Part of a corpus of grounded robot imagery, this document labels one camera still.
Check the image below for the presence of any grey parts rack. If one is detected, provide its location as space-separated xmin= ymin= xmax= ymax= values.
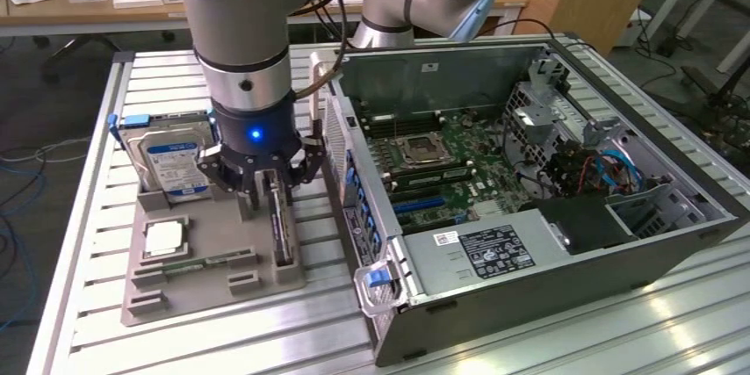
xmin=120 ymin=172 xmax=307 ymax=328

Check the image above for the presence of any black floor stand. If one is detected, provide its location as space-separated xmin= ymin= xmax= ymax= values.
xmin=682 ymin=65 xmax=750 ymax=108

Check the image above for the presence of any green RAM stick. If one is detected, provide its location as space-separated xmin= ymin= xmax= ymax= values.
xmin=160 ymin=254 xmax=236 ymax=271

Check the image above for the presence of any green Dell motherboard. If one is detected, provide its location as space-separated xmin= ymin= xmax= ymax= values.
xmin=356 ymin=109 xmax=540 ymax=235

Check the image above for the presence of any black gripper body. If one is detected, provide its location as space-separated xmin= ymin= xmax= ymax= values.
xmin=211 ymin=90 xmax=303 ymax=174

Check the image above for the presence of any silver perforated drive cage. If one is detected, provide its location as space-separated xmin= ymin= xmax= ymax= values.
xmin=501 ymin=57 xmax=592 ymax=174

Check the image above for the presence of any white floor cable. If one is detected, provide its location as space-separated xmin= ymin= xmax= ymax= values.
xmin=0 ymin=137 xmax=89 ymax=165

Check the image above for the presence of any blue disk wire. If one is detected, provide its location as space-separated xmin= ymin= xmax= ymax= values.
xmin=584 ymin=149 xmax=648 ymax=195

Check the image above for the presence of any silver chipset heatsink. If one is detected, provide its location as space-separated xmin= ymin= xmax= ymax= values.
xmin=471 ymin=201 xmax=508 ymax=220

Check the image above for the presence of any silver CPU chip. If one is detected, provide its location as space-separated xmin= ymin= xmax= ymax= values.
xmin=144 ymin=221 xmax=187 ymax=257

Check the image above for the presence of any green NVIDIA graphics card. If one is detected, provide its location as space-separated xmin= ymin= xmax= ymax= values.
xmin=260 ymin=167 xmax=297 ymax=271

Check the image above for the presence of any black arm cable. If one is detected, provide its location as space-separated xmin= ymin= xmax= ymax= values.
xmin=285 ymin=0 xmax=359 ymax=99

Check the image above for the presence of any blue plastic case latch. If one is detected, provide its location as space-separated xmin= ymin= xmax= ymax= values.
xmin=361 ymin=270 xmax=391 ymax=292

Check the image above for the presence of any silver CPU socket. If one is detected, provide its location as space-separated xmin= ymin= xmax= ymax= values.
xmin=396 ymin=133 xmax=449 ymax=168

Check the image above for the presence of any hard disk with blue caddy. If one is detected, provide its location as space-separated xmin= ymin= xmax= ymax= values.
xmin=108 ymin=109 xmax=221 ymax=206

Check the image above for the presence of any open dark grey PC case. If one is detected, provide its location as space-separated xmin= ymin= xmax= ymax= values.
xmin=308 ymin=34 xmax=738 ymax=370

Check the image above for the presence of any grey power supply unit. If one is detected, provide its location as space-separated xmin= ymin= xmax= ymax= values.
xmin=401 ymin=209 xmax=572 ymax=298

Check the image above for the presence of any silver disk bay tray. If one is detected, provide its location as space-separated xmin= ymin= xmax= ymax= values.
xmin=602 ymin=175 xmax=707 ymax=240

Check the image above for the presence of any black power cord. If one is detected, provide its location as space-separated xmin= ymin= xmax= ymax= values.
xmin=461 ymin=18 xmax=592 ymax=54

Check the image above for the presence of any blue floor cable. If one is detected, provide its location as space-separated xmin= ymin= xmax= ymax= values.
xmin=0 ymin=163 xmax=45 ymax=332

